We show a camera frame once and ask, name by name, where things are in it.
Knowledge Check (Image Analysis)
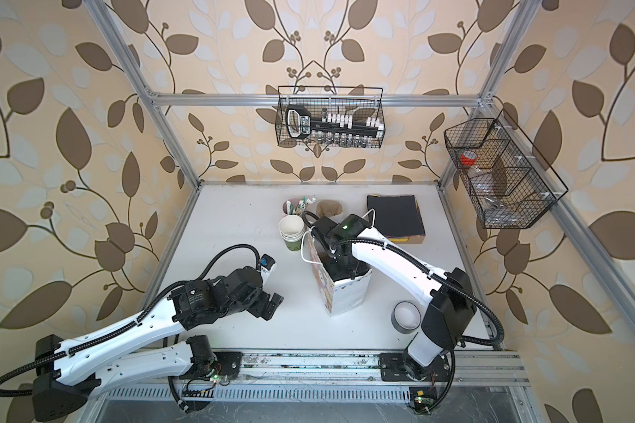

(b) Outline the white paper gift bag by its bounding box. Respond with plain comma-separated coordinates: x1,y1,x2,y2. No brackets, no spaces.
301,211,372,317

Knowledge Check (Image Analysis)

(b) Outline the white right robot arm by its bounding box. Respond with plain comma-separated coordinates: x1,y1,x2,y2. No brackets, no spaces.
301,211,504,381

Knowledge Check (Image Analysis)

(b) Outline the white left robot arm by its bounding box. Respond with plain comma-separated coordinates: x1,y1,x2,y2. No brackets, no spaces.
0,246,283,421

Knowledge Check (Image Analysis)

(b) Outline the stack of pulp cup carriers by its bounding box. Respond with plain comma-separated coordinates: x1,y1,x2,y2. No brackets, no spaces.
316,200,344,220

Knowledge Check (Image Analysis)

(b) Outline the stack of paper cups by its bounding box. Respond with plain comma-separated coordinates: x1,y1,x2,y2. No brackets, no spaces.
279,215,305,252

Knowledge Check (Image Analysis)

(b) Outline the cardboard napkin box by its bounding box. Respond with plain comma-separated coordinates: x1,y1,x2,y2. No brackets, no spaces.
366,194,427,245

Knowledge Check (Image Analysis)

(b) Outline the stack of coloured napkins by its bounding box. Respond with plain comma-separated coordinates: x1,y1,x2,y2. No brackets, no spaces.
366,194,426,243

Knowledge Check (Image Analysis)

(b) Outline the pink cup of sachets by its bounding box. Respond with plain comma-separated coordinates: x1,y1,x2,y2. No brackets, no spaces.
282,197,316,216

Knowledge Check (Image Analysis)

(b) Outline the grey tape roll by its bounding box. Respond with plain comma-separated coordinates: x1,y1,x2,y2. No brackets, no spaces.
391,301,422,335

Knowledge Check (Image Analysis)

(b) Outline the black socket set rack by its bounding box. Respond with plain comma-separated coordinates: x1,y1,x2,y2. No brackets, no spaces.
284,106,386,141

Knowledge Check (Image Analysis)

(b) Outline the plastic bottle red cap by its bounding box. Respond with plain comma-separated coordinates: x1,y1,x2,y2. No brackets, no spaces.
460,150,495,199

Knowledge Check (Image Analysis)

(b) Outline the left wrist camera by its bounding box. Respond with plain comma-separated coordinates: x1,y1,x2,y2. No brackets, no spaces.
259,254,276,284

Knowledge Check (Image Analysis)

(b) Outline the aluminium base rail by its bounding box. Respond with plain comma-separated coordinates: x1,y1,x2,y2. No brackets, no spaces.
107,349,531,404

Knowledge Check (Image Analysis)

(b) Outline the black wire basket centre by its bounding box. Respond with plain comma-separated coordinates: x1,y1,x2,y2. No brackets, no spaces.
274,84,386,149

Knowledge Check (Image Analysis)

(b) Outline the black wire basket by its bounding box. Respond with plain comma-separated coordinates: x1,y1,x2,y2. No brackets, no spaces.
274,84,386,149
444,110,568,229

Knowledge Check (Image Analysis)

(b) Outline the black wire basket right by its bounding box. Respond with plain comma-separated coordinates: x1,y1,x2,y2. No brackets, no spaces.
444,110,568,229

